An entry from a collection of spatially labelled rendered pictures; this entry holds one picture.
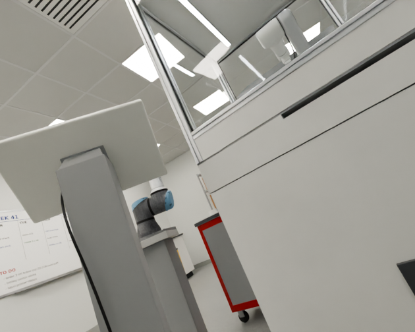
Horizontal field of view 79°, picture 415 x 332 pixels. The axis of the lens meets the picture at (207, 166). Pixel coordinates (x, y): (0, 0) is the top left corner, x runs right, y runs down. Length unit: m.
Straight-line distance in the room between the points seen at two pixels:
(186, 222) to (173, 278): 5.15
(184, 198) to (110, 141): 5.71
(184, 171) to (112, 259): 5.85
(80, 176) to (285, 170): 0.71
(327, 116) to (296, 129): 0.11
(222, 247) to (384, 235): 1.17
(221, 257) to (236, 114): 1.16
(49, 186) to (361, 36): 1.17
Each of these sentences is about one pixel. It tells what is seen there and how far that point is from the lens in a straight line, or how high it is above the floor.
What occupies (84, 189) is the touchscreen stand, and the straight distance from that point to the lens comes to 0.88.
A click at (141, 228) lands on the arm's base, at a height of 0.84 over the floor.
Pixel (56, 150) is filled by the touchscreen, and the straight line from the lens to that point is 1.00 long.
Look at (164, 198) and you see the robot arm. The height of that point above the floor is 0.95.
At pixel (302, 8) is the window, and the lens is 1.14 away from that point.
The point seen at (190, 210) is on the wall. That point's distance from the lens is 6.55.
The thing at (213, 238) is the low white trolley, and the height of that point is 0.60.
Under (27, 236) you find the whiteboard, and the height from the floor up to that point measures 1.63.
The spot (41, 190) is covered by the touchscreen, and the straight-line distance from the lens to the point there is 1.07.
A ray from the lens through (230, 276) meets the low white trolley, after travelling 1.94.
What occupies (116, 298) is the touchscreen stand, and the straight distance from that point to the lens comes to 0.84.
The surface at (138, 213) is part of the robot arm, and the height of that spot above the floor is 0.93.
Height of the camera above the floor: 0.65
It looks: 14 degrees up
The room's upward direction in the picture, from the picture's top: 24 degrees counter-clockwise
